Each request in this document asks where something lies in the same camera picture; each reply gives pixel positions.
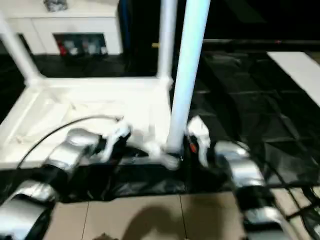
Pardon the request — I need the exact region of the white plastic table top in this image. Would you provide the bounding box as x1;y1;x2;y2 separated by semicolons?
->
0;75;181;171

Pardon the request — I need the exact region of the white plastic table leg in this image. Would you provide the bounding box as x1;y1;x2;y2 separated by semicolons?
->
0;15;42;87
165;0;211;157
157;0;178;88

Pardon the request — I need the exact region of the black plastic mat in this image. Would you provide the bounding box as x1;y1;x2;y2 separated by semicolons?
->
0;50;320;202

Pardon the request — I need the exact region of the dark robot torso part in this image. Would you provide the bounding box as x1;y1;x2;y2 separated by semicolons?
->
95;233;118;240

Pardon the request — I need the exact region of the white glass-door cabinet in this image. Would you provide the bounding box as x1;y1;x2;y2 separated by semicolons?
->
0;0;123;56

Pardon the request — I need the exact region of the black flat screen television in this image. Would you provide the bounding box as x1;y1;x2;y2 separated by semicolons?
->
210;0;320;51

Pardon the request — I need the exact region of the small grey cabinet ornament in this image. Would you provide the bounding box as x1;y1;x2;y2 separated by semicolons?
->
44;0;68;12

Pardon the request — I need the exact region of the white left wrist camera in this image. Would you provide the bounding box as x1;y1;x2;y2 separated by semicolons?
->
102;120;132;161

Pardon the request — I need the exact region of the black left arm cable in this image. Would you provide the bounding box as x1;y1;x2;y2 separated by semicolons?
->
17;116;123;171

